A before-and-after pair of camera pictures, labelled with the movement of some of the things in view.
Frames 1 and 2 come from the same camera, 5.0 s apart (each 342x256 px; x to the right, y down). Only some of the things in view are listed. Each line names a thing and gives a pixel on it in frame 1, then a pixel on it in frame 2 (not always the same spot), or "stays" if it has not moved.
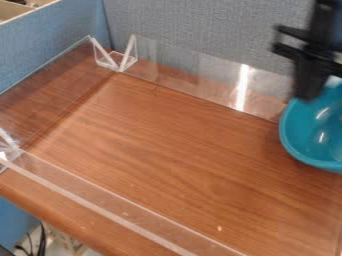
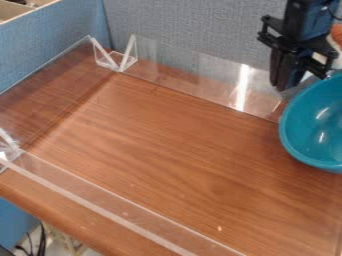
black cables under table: (28, 236) stays
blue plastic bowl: (309, 127) stays
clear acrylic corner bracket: (116, 60) stays
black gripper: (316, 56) → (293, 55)
